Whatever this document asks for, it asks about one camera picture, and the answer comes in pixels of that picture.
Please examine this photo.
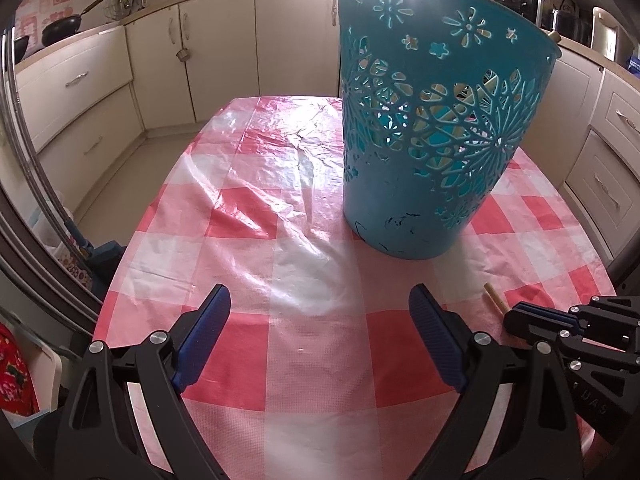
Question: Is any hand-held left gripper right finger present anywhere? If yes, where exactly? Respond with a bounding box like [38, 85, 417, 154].
[408, 283, 586, 480]

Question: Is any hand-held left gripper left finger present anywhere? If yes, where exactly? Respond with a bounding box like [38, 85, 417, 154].
[32, 284, 232, 480]

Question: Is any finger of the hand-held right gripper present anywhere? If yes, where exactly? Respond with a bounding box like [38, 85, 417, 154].
[504, 301, 640, 361]
[570, 296, 640, 337]

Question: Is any wooden chopstick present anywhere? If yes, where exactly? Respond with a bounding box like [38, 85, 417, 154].
[481, 284, 512, 317]

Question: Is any blue cutout plastic basket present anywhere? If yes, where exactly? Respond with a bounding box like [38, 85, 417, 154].
[332, 0, 562, 261]

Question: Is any pink checked tablecloth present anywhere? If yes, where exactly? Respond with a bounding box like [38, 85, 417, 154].
[92, 94, 618, 480]

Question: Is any cream drawer cabinet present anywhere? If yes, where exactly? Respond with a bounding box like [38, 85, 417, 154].
[520, 50, 640, 261]
[15, 25, 147, 211]

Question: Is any white chair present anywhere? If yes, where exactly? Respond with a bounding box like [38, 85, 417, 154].
[10, 332, 68, 428]

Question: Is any white plastic bag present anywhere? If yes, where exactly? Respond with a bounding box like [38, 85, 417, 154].
[30, 190, 77, 261]

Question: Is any red floral cloth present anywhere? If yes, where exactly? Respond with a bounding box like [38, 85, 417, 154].
[0, 322, 41, 417]

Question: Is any cream door cabinet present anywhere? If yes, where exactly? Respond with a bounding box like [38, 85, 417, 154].
[125, 0, 346, 128]

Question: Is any black frying pan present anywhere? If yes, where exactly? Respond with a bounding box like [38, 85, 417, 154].
[41, 0, 109, 49]

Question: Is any black wok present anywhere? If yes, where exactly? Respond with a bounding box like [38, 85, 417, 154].
[12, 35, 34, 64]

